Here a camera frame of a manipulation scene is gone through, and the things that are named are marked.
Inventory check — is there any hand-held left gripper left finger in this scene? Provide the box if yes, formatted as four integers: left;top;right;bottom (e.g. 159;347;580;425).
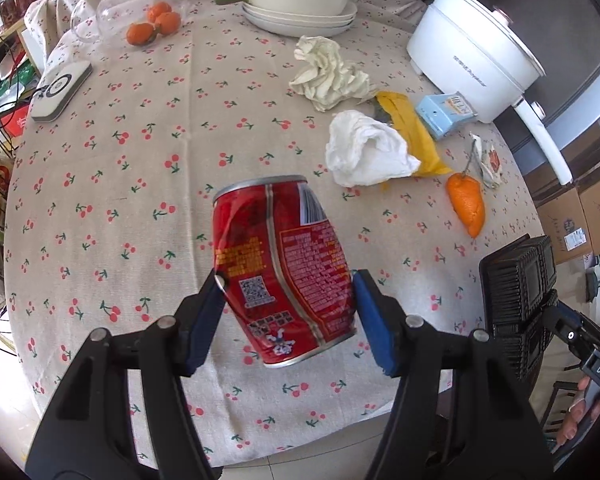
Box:
25;270;226;480

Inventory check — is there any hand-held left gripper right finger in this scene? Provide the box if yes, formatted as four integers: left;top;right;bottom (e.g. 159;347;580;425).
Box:
352;269;556;480

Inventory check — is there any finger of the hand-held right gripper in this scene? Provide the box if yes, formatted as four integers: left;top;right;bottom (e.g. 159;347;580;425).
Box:
545;302;600;361

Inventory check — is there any black plastic tray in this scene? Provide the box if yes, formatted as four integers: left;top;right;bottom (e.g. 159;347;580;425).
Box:
479;234;561;391

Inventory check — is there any red drink can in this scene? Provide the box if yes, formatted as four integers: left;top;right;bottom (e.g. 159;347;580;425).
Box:
212;175;358;370

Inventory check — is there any orange peel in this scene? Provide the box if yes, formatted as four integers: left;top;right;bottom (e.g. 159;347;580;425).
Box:
446;172;486;238

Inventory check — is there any white tissue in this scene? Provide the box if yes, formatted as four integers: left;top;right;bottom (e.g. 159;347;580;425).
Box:
326;110;422;188

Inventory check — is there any white red snack wrapper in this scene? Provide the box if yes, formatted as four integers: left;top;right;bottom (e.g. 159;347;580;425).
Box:
470;132;503;190

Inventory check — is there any yellow banana peel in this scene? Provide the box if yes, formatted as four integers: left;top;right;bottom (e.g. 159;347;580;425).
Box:
375;91;453;178

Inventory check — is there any light blue carton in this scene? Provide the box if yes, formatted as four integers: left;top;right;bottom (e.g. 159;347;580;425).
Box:
415;91;478;140

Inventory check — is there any cream tissue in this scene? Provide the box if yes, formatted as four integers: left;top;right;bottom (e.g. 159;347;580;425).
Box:
289;36;376;112

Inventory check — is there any person's right hand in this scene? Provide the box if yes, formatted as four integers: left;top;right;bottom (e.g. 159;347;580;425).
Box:
555;377;600;448

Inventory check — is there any brown cardboard box with label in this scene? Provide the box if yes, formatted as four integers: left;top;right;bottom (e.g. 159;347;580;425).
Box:
535;185;600;265

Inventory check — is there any cherry print tablecloth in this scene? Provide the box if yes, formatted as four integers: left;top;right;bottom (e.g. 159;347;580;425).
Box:
2;0;546;468

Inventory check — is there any white electric cooking pot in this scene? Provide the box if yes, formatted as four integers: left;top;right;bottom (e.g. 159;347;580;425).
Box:
406;0;576;186

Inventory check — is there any white rounded electronic device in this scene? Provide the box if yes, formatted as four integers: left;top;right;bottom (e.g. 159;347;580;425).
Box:
31;60;93;122

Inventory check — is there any cream plate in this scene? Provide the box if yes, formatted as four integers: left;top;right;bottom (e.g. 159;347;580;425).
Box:
245;10;356;38

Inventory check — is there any grey refrigerator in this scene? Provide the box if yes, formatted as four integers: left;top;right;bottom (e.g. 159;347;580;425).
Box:
475;0;600;156

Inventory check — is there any glass jar of dried goods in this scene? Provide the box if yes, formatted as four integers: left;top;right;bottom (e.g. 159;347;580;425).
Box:
0;0;23;31

